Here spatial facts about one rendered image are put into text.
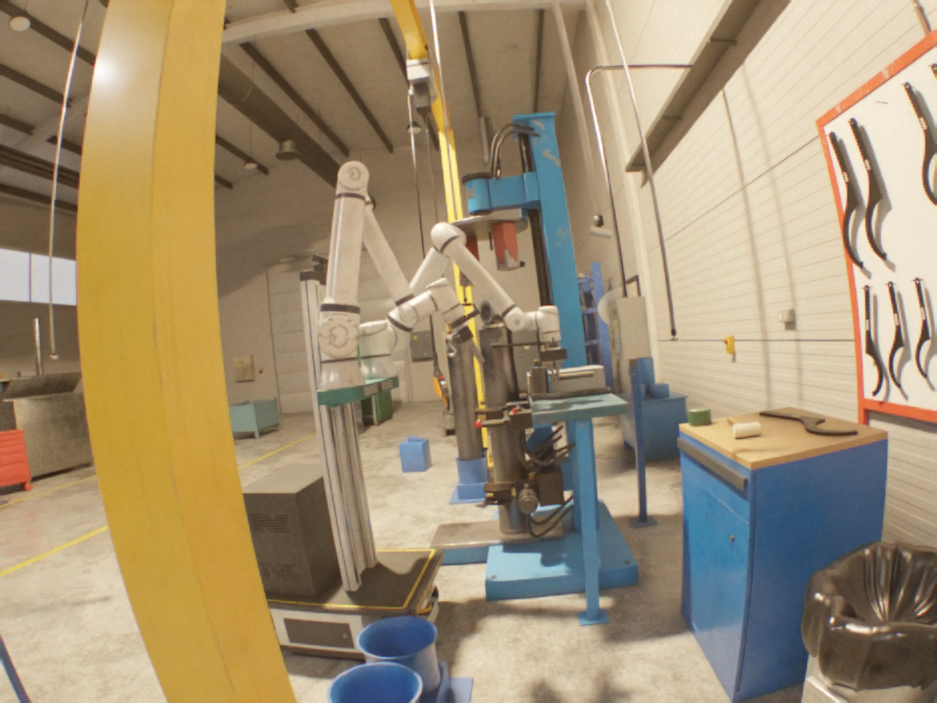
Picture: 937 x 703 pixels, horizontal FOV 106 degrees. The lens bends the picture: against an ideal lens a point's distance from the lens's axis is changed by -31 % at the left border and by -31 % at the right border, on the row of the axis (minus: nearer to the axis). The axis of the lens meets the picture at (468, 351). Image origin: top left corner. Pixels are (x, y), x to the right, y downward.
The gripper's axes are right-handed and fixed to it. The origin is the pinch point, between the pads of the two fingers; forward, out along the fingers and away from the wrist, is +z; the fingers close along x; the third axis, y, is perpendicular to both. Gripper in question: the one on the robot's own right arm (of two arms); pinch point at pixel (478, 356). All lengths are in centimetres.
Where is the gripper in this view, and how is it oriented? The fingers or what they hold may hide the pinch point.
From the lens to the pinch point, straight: 198.7
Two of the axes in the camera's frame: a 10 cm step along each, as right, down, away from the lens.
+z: 5.0, 8.6, 1.2
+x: 0.4, 1.2, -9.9
